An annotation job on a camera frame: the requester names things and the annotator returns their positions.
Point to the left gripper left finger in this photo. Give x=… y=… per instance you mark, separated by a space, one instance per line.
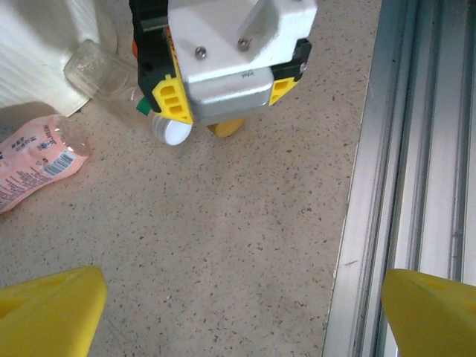
x=48 y=316

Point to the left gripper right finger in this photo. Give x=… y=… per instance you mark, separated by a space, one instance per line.
x=435 y=320

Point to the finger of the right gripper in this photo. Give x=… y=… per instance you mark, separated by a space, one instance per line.
x=294 y=70
x=156 y=67

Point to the white ribbed bin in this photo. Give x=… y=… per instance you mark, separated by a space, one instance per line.
x=33 y=56

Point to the clear bottle green neck band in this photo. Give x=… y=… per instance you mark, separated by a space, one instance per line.
x=96 y=70

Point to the pink drink bottle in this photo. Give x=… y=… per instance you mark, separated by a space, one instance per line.
x=33 y=163

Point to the wide aluminium base rail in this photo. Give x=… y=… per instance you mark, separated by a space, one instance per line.
x=409 y=148

